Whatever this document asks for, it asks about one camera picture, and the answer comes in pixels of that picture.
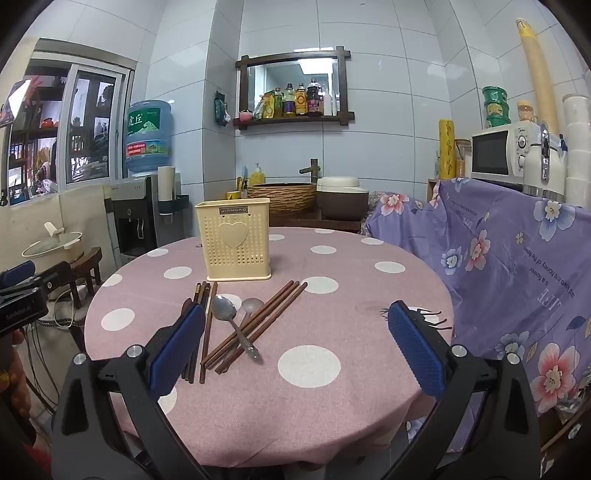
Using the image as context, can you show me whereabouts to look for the brown and white rice cooker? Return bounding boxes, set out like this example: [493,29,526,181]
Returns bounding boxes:
[316,176,370,220]

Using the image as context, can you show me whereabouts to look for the yellow wrap roll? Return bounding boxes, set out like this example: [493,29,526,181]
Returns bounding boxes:
[438,119,457,181]

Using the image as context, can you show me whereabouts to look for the wooden washstand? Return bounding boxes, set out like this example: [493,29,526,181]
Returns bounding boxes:
[267,209,362,234]

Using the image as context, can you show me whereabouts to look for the cream plastic utensil holder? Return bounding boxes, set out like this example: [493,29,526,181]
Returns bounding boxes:
[194,198,273,282]

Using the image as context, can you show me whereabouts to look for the metal spoon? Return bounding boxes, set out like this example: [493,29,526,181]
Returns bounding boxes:
[233,298,265,343]
[211,295,264,365]

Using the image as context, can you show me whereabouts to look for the woven basin sink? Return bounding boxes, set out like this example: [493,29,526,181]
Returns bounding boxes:
[248,183,318,216]

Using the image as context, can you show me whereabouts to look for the smartphone on mount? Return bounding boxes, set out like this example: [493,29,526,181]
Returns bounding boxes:
[0,78,33,128]

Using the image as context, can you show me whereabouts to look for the glass jar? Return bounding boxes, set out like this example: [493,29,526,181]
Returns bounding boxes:
[455,138,473,180]

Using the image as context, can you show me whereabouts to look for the green wall pouch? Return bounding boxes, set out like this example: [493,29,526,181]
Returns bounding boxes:
[214,90,230,127]

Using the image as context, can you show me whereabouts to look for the white pot with glass lid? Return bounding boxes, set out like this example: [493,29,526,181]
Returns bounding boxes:
[21,222,85,274]

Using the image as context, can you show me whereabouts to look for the white microwave oven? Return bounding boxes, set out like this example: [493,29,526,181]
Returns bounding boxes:
[470,122,542,186]

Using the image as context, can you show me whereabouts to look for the blue-grey cup holder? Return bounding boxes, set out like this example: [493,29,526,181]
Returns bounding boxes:
[159,194,190,217]

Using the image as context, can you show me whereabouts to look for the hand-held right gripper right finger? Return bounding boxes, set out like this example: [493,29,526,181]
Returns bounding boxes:
[383,300,543,480]

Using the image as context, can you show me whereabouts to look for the pile of wooden chopsticks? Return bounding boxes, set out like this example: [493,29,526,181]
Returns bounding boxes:
[182,279,309,385]

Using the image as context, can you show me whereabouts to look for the purple floral cloth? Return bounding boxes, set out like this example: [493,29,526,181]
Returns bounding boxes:
[364,177,591,418]

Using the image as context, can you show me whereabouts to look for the bamboo style faucet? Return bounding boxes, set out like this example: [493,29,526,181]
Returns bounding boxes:
[298,158,321,185]

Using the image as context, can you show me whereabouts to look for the wooden framed mirror shelf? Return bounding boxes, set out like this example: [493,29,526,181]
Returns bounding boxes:
[233,45,356,131]

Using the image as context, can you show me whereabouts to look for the tall stack of paper cups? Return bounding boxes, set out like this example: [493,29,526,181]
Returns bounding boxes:
[516,18,562,136]

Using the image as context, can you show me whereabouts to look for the floor cables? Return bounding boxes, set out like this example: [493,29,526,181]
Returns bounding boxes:
[25,295,86,409]

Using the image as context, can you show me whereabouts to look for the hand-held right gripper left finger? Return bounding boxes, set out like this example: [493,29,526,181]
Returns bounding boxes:
[54,302,207,480]

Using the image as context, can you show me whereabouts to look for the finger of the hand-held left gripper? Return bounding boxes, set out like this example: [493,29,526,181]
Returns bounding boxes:
[0,271,61,306]
[0,260,37,289]

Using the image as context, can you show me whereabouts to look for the person's left hand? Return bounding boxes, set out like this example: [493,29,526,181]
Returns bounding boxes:
[0,329,32,416]

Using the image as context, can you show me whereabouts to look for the row of condiment bottles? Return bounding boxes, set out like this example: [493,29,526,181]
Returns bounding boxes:
[252,77,341,120]

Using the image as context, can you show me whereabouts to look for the blue water jug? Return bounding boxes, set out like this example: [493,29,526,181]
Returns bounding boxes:
[124,100,175,176]

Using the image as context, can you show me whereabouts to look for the white cup tube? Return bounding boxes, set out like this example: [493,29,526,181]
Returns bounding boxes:
[157,165,177,216]

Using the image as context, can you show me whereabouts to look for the dark wooden stool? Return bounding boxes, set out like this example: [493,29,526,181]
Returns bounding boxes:
[68,246,103,297]

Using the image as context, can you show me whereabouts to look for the stack of white cups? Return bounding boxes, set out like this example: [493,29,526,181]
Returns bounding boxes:
[560,94,591,209]

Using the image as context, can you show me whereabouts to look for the white thermos jug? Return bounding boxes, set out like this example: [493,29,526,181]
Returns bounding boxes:
[523,124,567,202]

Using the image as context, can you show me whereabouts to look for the window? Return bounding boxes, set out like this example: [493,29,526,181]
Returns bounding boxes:
[0,39,137,207]

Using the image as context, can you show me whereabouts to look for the grey water dispenser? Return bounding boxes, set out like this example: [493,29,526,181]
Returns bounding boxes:
[109,175,182,257]

